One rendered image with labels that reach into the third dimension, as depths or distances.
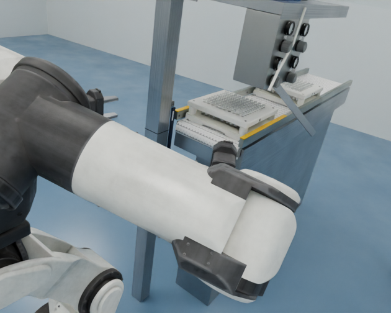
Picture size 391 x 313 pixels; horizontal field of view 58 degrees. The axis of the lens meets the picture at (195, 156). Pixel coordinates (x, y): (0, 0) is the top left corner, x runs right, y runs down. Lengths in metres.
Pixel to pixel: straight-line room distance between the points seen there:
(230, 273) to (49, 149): 0.21
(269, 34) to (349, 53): 3.37
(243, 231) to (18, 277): 0.50
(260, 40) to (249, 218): 0.71
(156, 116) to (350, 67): 3.38
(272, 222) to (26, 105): 0.28
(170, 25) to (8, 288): 0.80
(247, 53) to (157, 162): 0.73
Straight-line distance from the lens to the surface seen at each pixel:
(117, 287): 1.03
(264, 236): 0.38
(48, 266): 0.81
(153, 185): 0.34
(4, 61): 0.54
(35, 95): 0.40
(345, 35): 4.34
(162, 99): 1.18
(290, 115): 1.44
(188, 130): 1.23
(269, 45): 1.01
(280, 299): 1.94
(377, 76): 4.35
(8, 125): 0.39
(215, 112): 1.20
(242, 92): 1.63
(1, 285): 0.76
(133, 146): 0.36
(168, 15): 1.12
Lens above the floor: 1.38
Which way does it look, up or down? 28 degrees down
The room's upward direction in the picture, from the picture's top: 9 degrees clockwise
